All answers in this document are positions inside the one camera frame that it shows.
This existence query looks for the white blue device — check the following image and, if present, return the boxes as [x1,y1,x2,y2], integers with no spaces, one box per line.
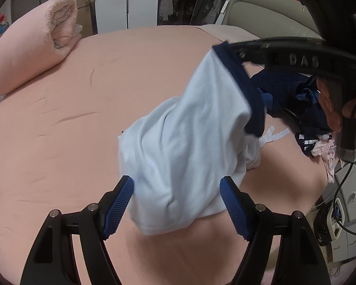
[314,199,345,245]

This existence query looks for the pink printed pajama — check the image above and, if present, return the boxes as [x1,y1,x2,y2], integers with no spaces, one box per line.
[310,133,342,185]

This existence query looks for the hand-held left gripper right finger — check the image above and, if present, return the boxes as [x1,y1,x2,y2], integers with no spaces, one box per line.
[220,176,331,285]

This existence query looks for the navy shorts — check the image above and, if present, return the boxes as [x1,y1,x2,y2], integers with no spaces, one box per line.
[251,71,336,134]

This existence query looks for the wooden dresser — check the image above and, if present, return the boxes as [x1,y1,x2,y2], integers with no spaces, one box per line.
[56,0,97,36]

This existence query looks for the beige pillow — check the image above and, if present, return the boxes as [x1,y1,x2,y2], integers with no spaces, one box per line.
[196,24,262,43]

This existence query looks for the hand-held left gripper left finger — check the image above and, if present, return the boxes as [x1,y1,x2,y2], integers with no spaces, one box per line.
[20,175,135,285]

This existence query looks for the light blue shirt navy trim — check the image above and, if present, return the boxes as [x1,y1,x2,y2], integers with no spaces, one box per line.
[117,42,266,236]

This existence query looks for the grey nightstand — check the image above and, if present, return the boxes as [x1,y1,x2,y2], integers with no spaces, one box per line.
[314,160,356,262]

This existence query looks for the glass door wardrobe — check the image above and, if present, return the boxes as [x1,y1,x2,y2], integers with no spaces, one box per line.
[157,0,235,26]

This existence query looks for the red blue plush toy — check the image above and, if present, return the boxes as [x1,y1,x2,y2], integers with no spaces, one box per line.
[0,12,11,34]

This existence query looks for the person's right hand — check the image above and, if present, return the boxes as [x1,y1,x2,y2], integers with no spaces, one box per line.
[316,76,356,133]

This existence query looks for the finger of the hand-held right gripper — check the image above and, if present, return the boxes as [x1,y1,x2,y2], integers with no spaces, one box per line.
[230,38,269,66]

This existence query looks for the rolled pink blanket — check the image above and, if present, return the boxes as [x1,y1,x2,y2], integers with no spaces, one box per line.
[0,0,84,95]

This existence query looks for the grey padded headboard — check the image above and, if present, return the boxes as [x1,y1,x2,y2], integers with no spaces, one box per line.
[216,0,324,40]

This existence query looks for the navy white-striped garment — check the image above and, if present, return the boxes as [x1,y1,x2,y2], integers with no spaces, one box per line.
[295,132,318,155]

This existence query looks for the pink bed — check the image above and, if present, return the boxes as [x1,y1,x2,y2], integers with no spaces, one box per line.
[0,25,330,285]

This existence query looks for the black cable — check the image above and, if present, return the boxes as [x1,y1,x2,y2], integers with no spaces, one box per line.
[335,160,356,236]

